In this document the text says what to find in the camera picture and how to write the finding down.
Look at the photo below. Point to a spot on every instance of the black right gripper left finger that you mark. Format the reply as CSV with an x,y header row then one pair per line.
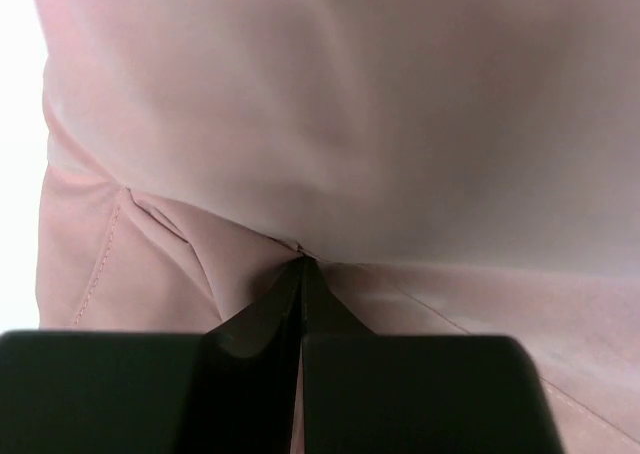
x,y
230,390

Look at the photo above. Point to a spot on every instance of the pink trousers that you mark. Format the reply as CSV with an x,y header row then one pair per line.
x,y
455,167

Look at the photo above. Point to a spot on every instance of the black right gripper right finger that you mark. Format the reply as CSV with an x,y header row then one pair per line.
x,y
369,393

